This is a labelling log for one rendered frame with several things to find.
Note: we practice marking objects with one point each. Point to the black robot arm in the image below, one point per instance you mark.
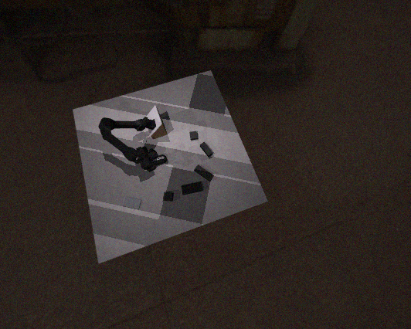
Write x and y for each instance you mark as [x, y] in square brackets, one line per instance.
[107, 124]

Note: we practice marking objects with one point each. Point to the dark grey controller unit with green rocker switches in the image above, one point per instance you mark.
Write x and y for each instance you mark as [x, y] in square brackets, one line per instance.
[160, 159]

